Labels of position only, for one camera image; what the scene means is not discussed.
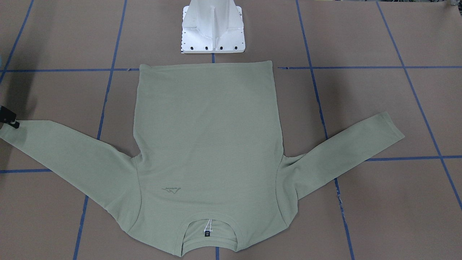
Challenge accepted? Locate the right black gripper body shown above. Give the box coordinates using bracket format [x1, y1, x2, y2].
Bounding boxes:
[0, 105, 17, 125]

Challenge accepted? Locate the sage green long-sleeve shirt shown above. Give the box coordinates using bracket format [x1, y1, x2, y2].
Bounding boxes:
[1, 61, 404, 256]

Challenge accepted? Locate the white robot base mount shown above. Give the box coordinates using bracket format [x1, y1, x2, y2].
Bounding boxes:
[180, 0, 246, 54]

